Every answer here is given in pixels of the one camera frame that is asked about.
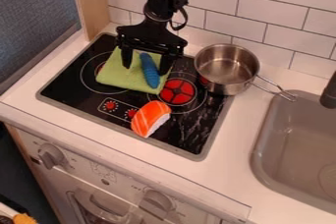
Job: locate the blue spoon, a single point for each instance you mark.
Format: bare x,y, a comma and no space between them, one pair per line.
149,69

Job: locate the silver pot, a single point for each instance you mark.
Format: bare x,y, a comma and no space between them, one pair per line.
227,69

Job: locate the orange toy sushi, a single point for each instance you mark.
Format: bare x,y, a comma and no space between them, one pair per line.
150,118

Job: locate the toy sink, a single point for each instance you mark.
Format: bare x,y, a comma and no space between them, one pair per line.
297,149

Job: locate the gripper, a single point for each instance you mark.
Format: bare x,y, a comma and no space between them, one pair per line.
151,35

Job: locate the green cloth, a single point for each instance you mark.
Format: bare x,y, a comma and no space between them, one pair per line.
127,74

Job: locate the toy stove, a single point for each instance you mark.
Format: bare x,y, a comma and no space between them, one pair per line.
131,97

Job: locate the tap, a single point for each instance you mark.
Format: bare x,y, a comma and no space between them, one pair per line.
329,93

